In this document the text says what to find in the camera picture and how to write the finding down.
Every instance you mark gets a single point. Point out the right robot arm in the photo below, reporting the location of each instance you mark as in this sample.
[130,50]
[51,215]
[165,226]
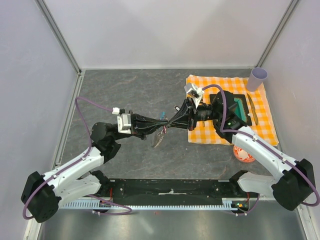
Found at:
[290,181]

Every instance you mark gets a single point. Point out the slotted cable duct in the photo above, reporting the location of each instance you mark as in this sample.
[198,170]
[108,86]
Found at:
[95,204]

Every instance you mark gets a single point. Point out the green square plate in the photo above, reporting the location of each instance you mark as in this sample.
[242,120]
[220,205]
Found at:
[240,107]

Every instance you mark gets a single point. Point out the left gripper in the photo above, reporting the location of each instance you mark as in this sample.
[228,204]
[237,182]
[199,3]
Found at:
[141,125]

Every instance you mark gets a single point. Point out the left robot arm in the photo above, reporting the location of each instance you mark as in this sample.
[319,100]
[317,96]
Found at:
[44,194]

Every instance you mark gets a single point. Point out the orange checkered cloth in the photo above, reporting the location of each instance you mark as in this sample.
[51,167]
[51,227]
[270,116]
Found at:
[205,133]

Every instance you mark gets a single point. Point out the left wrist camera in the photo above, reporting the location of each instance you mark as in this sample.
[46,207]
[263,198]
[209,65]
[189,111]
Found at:
[123,120]

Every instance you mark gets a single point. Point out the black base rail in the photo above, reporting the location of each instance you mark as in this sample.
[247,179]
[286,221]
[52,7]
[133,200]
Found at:
[173,192]

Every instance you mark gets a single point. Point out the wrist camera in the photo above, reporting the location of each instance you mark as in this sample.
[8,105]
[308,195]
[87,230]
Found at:
[123,120]
[195,92]

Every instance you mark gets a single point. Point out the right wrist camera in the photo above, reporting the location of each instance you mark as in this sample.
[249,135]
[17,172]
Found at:
[195,92]

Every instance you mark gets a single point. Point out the gold knife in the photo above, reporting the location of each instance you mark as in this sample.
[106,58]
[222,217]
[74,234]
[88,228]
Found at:
[256,120]

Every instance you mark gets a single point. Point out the lilac cup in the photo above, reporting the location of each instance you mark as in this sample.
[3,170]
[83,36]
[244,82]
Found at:
[257,76]

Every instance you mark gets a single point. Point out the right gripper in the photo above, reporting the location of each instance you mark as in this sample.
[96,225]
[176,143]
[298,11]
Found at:
[185,122]

